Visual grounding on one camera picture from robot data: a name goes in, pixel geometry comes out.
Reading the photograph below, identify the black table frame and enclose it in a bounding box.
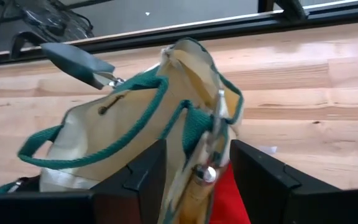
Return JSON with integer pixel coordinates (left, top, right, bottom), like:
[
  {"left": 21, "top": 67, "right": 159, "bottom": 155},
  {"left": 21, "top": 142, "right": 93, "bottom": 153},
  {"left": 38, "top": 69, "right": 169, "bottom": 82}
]
[{"left": 0, "top": 0, "right": 358, "bottom": 94}]

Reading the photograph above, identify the black floor fan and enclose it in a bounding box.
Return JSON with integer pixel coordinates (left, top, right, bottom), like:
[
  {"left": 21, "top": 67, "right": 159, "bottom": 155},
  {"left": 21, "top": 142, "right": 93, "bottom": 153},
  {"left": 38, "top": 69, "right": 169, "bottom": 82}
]
[{"left": 14, "top": 0, "right": 95, "bottom": 43}]

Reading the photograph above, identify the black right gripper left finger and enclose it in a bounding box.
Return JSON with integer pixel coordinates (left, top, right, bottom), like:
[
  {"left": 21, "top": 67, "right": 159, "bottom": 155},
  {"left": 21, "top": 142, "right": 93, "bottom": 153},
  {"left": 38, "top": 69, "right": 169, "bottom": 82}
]
[{"left": 91, "top": 139, "right": 167, "bottom": 224}]

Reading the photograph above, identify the red gardening glove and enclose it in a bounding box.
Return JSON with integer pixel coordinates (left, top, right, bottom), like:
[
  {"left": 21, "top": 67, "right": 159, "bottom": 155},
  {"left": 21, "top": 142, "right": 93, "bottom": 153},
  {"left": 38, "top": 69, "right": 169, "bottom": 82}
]
[{"left": 209, "top": 161, "right": 252, "bottom": 224}]

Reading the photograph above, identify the hand cultivator wooden handle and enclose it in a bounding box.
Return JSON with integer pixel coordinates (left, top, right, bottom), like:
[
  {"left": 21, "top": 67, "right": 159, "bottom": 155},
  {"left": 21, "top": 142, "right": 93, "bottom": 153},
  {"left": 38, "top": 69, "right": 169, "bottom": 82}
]
[{"left": 166, "top": 88, "right": 229, "bottom": 224}]

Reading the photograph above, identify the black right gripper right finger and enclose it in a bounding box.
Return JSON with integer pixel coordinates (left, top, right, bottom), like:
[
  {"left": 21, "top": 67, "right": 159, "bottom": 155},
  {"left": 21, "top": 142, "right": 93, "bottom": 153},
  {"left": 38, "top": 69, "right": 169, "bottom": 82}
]
[{"left": 230, "top": 139, "right": 343, "bottom": 224}]

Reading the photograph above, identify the cream green gardening bag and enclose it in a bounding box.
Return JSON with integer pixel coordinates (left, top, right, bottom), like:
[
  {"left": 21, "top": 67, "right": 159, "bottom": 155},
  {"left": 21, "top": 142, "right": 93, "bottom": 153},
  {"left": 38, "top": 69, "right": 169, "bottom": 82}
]
[{"left": 0, "top": 37, "right": 245, "bottom": 224}]

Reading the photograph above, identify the grey trowel wooden handle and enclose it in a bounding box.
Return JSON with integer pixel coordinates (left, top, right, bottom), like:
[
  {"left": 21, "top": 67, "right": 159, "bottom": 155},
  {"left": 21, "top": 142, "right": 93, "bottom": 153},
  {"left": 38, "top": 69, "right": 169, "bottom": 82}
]
[{"left": 40, "top": 42, "right": 127, "bottom": 91}]

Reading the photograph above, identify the black curved frame handle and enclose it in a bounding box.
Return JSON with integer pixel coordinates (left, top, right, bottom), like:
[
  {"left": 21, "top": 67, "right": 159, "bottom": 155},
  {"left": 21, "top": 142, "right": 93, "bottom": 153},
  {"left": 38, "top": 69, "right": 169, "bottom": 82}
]
[
  {"left": 10, "top": 30, "right": 54, "bottom": 60},
  {"left": 257, "top": 0, "right": 309, "bottom": 21}
]

